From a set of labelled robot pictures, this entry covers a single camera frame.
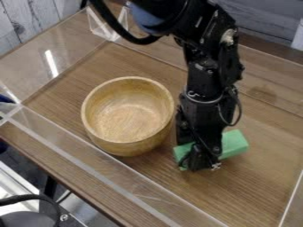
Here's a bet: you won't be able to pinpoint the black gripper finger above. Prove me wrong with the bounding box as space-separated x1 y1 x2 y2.
174 113 193 145
186 144 221 171

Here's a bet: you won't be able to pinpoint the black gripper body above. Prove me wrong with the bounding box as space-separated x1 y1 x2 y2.
177 91 238 157

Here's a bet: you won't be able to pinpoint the green rectangular block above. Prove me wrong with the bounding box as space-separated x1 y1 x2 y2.
172 129 248 171

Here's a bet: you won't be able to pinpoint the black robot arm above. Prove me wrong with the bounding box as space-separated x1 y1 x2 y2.
130 0 244 171

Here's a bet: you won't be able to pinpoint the brown wooden bowl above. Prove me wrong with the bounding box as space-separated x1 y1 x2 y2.
79 76 173 157

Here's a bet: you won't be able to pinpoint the clear acrylic enclosure walls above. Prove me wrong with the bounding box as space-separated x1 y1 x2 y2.
0 12 303 227

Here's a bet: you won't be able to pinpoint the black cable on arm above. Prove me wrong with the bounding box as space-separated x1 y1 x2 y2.
87 0 190 46

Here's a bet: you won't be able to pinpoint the clear acrylic corner bracket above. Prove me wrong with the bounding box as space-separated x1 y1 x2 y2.
86 6 129 42

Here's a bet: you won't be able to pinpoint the black metal stand bracket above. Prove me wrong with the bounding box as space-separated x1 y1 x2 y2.
38 176 87 227

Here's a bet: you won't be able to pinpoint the black cable lower left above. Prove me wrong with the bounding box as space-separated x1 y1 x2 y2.
0 193 62 227

